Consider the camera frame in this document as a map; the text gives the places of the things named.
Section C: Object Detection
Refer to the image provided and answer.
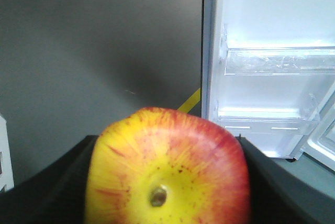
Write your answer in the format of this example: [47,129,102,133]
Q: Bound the clear lower door bin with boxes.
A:
[217,107,320,131]

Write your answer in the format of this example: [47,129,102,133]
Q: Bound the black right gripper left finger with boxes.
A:
[1,135,97,223]

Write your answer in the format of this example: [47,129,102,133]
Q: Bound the clear middle door bin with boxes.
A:
[224,47,334,75]

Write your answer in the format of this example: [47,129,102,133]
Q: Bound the clear door bin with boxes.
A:
[224,47,334,75]
[217,107,320,131]

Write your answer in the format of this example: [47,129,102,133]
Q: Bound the red yellow apple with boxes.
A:
[84,107,251,223]

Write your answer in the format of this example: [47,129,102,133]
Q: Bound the fridge door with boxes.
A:
[202,0,334,159]

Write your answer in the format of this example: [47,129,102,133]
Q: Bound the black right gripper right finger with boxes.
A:
[237,136,334,223]

